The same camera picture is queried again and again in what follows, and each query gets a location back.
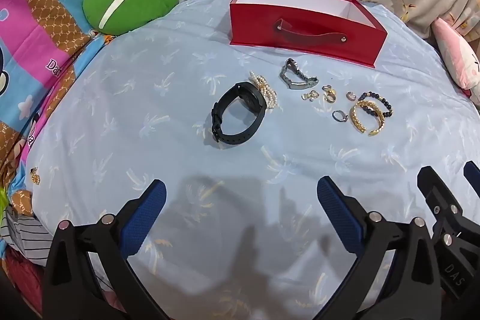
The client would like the white pearl bracelet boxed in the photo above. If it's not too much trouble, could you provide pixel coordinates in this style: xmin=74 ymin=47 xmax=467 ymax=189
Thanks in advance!
xmin=248 ymin=71 xmax=278 ymax=110

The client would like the gold bangle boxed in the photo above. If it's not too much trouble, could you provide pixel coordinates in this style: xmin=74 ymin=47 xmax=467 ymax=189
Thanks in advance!
xmin=349 ymin=100 xmax=385 ymax=136

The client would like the pink plush pillow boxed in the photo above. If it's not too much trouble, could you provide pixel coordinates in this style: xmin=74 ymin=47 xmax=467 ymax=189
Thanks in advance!
xmin=431 ymin=17 xmax=480 ymax=101

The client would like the red cloth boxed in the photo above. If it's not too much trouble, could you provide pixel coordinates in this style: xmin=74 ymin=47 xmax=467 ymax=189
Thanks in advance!
xmin=4 ymin=253 xmax=47 ymax=311

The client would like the colourful cartoon printed blanket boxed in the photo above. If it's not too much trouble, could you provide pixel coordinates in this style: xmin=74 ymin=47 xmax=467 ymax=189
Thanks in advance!
xmin=0 ymin=0 xmax=151 ymax=201

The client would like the silver metal watch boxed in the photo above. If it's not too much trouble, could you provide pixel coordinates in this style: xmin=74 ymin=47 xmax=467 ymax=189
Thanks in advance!
xmin=279 ymin=58 xmax=324 ymax=91

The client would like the striped grey cloth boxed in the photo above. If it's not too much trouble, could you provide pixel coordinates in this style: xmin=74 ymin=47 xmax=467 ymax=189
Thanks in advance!
xmin=4 ymin=208 xmax=53 ymax=264

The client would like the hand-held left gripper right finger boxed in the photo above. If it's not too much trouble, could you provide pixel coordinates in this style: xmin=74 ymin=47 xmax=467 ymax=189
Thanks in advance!
xmin=317 ymin=176 xmax=441 ymax=320

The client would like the red cardboard box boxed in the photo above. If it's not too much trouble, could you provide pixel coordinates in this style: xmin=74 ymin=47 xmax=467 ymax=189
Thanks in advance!
xmin=229 ymin=0 xmax=389 ymax=69

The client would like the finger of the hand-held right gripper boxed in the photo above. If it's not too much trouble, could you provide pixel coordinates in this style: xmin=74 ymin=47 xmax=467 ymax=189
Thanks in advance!
xmin=463 ymin=161 xmax=480 ymax=191
xmin=417 ymin=166 xmax=466 ymax=236

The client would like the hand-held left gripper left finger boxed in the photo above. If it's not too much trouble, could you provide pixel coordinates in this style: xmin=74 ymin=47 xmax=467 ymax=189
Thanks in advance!
xmin=42 ymin=179 xmax=167 ymax=320

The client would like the light blue palm print sheet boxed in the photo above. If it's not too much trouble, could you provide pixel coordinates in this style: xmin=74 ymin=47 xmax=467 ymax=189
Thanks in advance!
xmin=7 ymin=0 xmax=480 ymax=320

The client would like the black wrist watch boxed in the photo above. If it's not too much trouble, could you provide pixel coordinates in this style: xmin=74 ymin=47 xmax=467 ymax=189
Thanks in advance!
xmin=211 ymin=82 xmax=268 ymax=144

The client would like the black bead bracelet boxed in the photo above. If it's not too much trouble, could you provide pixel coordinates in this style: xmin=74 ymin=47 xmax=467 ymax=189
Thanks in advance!
xmin=356 ymin=91 xmax=394 ymax=118

